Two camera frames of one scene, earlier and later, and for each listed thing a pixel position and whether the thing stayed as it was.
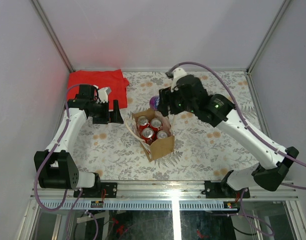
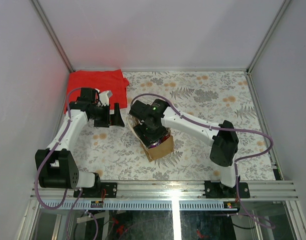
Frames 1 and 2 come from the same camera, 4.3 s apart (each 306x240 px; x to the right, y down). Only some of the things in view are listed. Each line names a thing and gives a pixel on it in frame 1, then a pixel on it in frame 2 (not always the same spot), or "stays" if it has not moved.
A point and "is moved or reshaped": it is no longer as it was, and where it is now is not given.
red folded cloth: x=113 y=78 stays
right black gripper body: x=177 y=105 → x=152 y=133
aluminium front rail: x=170 y=190 stays
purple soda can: x=154 y=102 is moved or reshaped
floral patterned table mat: x=202 y=150 stays
